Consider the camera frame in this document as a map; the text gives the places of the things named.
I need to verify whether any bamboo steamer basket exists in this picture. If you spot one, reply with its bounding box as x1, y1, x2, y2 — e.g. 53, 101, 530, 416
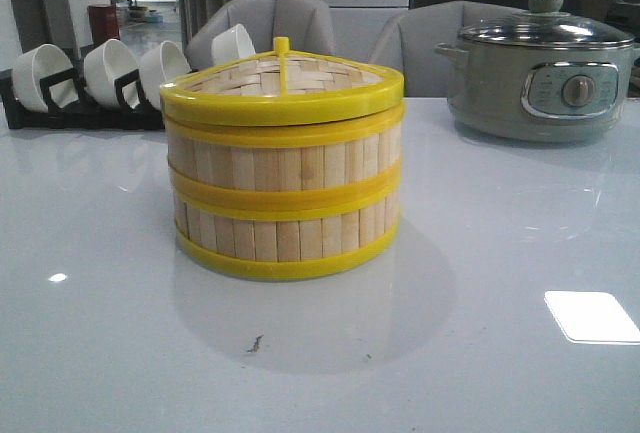
173, 179, 399, 281
165, 104, 405, 214

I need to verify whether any bamboo steamer lid yellow rim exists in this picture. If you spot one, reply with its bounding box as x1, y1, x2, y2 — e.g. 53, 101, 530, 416
160, 37, 404, 127

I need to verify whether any grey chair left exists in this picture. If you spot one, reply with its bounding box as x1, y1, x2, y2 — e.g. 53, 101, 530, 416
185, 0, 335, 70

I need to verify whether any grey chair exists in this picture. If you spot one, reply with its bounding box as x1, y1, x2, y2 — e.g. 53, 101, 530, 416
368, 1, 518, 97
185, 0, 335, 70

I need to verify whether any white bowl right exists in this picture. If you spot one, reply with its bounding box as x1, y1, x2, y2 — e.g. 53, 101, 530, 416
211, 24, 256, 66

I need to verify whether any white bowl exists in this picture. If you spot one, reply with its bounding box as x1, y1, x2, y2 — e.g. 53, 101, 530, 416
11, 44, 72, 112
83, 39, 138, 108
211, 24, 256, 66
139, 41, 192, 110

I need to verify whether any grey chair right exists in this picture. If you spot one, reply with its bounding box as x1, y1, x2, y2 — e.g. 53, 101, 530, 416
368, 1, 518, 97

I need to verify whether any grey electric cooking pot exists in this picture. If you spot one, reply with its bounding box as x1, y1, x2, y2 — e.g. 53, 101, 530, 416
435, 40, 639, 143

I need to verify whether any black bowl rack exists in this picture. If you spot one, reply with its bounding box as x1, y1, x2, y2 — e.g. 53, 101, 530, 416
1, 67, 164, 130

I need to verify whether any red bin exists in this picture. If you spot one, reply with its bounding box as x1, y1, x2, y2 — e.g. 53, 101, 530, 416
87, 4, 120, 46

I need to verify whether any glass pot lid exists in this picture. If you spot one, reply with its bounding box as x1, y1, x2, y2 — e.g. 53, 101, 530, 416
458, 0, 634, 49

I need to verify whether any white bowl far left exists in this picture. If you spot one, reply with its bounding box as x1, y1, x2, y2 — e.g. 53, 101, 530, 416
11, 44, 72, 112

